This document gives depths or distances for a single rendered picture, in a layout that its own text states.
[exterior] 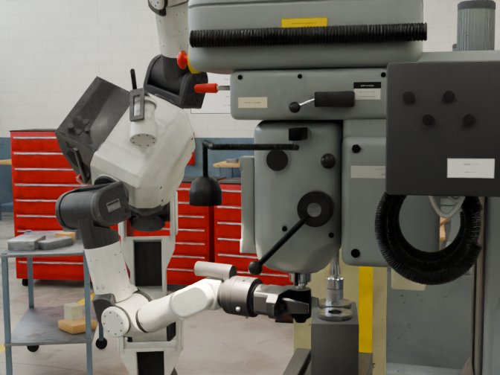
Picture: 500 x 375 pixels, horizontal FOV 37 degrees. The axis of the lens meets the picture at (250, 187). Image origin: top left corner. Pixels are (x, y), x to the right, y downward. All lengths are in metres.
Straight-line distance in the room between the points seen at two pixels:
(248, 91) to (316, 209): 0.27
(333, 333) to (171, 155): 0.61
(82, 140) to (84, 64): 9.86
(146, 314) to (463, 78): 0.99
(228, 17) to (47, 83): 10.61
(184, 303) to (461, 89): 0.84
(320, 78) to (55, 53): 10.64
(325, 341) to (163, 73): 0.82
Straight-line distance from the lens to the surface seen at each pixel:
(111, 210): 1.83
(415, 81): 1.19
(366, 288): 3.39
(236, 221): 6.37
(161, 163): 1.89
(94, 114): 1.96
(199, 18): 1.52
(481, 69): 1.20
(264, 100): 1.48
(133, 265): 2.23
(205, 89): 1.73
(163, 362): 2.38
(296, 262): 1.54
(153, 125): 1.81
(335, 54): 1.45
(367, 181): 1.45
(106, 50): 11.63
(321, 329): 1.91
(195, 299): 1.71
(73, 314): 4.72
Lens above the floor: 1.66
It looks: 6 degrees down
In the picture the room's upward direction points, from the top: straight up
